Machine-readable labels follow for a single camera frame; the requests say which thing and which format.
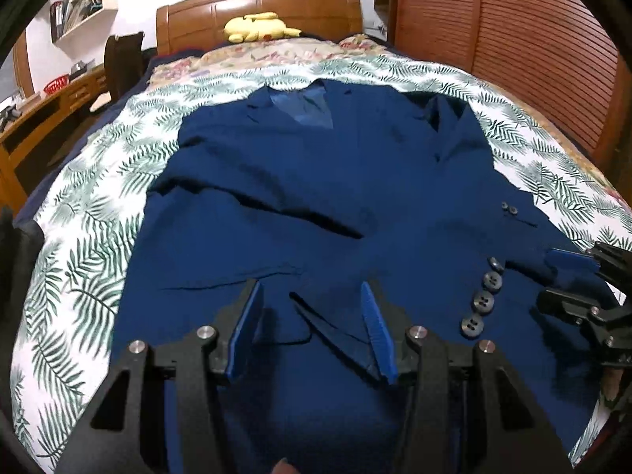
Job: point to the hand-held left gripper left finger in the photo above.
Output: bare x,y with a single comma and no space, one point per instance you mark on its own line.
244,335

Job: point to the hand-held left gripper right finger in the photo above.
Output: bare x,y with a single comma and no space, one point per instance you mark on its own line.
377,335

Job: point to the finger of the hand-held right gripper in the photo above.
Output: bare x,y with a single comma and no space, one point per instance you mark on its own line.
572,256
568,306

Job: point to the navy blue suit jacket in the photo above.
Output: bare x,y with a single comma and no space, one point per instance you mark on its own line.
321,197

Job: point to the person's right hand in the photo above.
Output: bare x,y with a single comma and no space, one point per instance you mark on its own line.
611,387

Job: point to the person's left hand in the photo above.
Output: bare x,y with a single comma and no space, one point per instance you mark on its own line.
285,467

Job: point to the bed with leaf-print cover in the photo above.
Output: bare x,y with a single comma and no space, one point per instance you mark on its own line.
84,266

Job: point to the wooden louvered wardrobe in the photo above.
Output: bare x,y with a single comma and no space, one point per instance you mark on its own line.
493,34

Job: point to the floral quilt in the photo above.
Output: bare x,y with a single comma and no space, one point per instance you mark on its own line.
222,61

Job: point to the wooden desk with cabinets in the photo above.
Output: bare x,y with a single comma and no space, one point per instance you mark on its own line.
44,123

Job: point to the dark chair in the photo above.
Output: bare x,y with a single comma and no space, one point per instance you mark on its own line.
121,64

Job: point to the yellow plush toy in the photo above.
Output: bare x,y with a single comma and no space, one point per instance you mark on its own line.
256,27

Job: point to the grey pot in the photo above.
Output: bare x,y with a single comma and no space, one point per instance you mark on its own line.
80,69

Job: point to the red basket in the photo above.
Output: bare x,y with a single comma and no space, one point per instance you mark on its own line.
56,85

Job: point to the wooden bed headboard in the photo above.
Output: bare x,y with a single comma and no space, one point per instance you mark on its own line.
256,2

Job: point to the white wall shelf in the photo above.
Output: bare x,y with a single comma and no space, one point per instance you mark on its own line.
84,5

